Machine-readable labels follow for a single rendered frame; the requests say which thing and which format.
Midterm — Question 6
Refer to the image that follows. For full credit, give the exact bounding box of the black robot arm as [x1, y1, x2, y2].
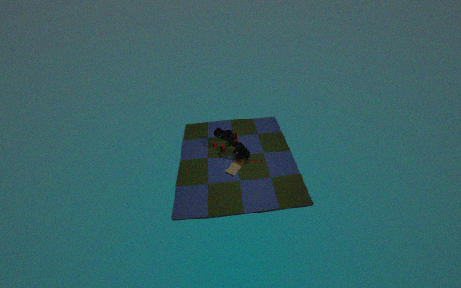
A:
[214, 128, 250, 160]

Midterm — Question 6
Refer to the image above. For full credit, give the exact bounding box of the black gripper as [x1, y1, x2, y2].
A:
[233, 149, 251, 159]

